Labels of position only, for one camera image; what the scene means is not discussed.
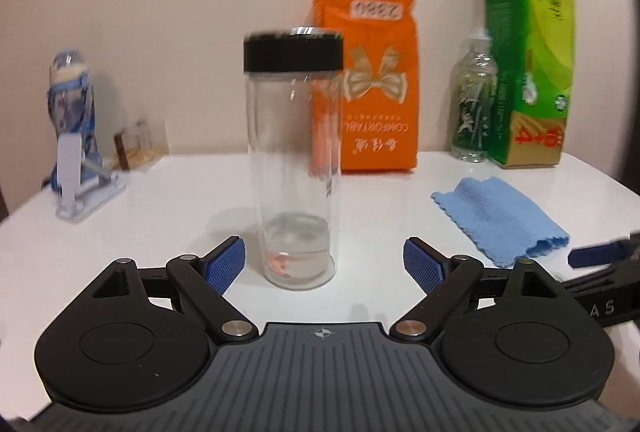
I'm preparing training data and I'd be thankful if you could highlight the blue microfiber cloth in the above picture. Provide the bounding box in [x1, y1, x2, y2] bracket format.
[432, 177, 570, 269]

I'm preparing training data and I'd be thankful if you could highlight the glass jar with black lid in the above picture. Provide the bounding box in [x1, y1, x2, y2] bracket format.
[243, 26, 343, 290]

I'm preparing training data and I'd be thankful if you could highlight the clear cookie box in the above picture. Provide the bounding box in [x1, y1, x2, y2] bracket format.
[113, 119, 169, 171]

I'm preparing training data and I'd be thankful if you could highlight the white phone stand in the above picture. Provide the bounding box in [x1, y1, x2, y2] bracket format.
[55, 133, 127, 223]

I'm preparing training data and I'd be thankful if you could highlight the orange tissue pack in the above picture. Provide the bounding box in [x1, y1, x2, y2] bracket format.
[312, 0, 420, 172]

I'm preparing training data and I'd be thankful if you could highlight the clear plastic drink bottle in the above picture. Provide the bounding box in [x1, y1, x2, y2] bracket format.
[451, 28, 498, 163]

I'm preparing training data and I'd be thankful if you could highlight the blue kids water bottle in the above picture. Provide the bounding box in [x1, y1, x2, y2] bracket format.
[47, 49, 103, 166]

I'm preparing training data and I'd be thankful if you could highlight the green tissue pack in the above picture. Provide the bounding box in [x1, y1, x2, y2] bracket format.
[485, 0, 575, 168]

